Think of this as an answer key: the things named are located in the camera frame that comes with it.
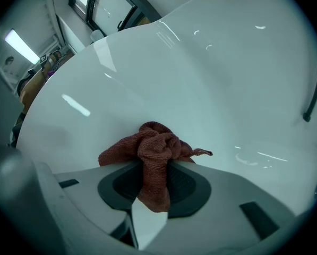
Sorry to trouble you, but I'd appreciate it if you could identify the white bathtub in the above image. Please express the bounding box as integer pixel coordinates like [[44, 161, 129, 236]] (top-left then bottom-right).
[[14, 0, 317, 251]]

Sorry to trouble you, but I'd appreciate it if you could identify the clear plastic cup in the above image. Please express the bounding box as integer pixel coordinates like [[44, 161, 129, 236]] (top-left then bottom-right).
[[90, 29, 103, 44]]

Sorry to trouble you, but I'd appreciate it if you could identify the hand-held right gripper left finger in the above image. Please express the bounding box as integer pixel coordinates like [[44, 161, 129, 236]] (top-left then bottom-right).
[[33, 159, 145, 239]]

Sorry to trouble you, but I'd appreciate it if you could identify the rectangular ceiling light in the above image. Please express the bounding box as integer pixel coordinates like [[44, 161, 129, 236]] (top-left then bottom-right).
[[4, 28, 41, 65]]

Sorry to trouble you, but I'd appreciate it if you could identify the reddish brown cloth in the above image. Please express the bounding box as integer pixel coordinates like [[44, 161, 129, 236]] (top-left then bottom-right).
[[98, 121, 213, 214]]

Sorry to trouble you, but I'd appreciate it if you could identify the black window frame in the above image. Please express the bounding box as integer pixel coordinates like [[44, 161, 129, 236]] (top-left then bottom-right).
[[67, 0, 161, 33]]

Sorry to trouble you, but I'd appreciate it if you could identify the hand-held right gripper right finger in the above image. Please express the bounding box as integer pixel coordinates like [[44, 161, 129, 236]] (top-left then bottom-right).
[[141, 159, 299, 255]]

